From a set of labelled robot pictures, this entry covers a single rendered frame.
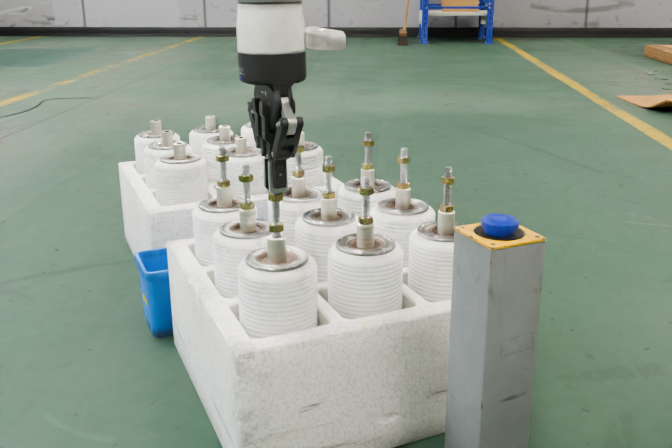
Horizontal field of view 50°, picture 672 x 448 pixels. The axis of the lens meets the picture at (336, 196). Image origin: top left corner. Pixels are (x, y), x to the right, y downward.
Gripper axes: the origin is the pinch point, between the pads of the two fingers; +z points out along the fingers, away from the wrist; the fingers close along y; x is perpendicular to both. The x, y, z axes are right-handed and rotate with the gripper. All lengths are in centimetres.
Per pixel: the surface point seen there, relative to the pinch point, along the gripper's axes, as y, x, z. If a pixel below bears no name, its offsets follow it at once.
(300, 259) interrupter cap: 1.5, 2.3, 10.4
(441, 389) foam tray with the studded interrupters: 7.6, 18.9, 28.9
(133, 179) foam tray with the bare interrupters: -70, -7, 18
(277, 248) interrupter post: 1.0, -0.4, 8.8
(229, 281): -8.9, -3.8, 16.3
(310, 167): -50, 24, 14
